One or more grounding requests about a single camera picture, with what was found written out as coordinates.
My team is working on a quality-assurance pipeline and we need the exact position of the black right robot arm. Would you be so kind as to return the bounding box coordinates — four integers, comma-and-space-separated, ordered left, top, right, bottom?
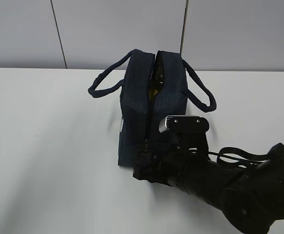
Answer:
133, 143, 284, 234

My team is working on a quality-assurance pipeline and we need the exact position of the dark navy lunch bag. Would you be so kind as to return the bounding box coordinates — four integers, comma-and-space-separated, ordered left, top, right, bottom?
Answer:
88, 49, 217, 167

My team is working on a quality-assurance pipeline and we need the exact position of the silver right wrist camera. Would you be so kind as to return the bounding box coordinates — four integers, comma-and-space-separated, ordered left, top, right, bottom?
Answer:
158, 115, 209, 134

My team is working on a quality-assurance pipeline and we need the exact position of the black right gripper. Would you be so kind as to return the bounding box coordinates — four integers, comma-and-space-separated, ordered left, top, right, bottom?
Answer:
132, 146, 210, 188

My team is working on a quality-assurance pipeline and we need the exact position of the yellow lemon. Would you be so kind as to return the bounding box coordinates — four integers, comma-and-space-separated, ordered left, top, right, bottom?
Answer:
149, 88, 159, 101

